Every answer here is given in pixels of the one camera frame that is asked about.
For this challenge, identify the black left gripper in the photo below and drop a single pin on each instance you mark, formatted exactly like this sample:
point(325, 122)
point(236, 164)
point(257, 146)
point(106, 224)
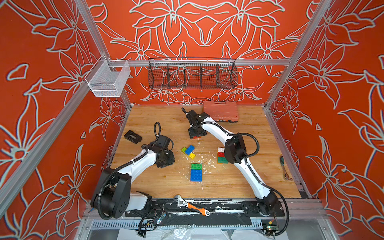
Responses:
point(171, 161)

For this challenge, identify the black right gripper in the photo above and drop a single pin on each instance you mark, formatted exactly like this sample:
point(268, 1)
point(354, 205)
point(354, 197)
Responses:
point(193, 131)

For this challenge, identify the blue lego brick back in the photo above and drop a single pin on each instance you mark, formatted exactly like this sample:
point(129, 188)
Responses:
point(189, 150)

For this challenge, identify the blue lego brick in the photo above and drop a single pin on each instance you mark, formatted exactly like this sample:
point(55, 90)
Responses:
point(196, 172)
point(189, 150)
point(196, 178)

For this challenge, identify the dark green lego brick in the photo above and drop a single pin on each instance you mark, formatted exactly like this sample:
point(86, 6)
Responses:
point(222, 160)

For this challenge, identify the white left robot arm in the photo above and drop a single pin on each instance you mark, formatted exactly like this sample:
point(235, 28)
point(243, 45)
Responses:
point(113, 196)

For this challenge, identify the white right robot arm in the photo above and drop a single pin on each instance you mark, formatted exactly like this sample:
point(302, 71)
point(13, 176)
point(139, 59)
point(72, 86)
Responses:
point(236, 154)

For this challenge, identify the salmon red tool case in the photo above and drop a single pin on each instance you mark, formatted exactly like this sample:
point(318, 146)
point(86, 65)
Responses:
point(222, 111)

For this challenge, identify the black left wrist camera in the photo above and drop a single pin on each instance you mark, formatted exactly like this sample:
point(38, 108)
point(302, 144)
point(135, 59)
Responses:
point(164, 142)

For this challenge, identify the orange handled adjustable wrench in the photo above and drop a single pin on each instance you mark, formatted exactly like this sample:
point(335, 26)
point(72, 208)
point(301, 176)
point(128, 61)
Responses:
point(182, 203)

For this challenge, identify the black wire wall basket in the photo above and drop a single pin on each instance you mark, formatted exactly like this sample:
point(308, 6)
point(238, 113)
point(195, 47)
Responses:
point(195, 73)

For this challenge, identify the clear plastic wall bin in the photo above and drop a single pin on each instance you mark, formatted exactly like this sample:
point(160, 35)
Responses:
point(105, 80)

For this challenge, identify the green handled pliers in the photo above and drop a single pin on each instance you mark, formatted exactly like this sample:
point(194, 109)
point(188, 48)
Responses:
point(285, 173)

